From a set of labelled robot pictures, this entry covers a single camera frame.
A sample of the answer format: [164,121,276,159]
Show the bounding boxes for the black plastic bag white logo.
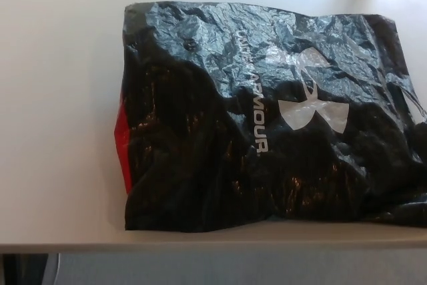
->
[113,0,427,232]

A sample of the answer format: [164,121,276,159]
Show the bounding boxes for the dark object under desk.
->
[0,252,60,285]

